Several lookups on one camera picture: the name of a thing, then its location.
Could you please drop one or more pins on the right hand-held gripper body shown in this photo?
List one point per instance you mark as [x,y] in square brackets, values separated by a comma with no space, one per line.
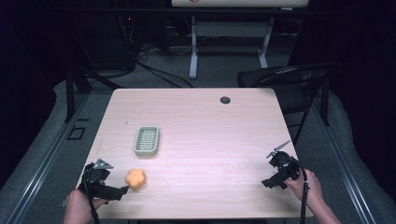
[285,168]

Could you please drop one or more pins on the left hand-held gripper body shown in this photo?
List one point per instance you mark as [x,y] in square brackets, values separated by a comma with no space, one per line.
[95,182]

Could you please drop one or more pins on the orange flower-shaped soap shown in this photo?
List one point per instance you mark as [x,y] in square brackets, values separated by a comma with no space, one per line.
[135,178]

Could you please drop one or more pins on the green soap dish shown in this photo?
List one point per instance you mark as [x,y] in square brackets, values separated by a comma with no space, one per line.
[147,140]

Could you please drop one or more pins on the person's right hand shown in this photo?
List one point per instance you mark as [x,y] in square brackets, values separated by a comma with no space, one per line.
[306,189]

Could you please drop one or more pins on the person's left hand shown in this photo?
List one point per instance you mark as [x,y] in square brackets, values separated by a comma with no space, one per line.
[77,205]

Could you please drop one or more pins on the black folding chair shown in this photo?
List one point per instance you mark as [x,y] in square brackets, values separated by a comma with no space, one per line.
[289,84]

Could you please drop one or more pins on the black table grommet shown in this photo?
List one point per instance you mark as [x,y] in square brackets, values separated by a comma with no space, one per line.
[225,100]

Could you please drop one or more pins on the black metal stand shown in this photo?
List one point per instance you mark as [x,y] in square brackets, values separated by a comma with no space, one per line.
[76,87]

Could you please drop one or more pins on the white-legged desk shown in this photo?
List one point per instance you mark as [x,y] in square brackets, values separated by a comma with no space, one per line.
[230,28]

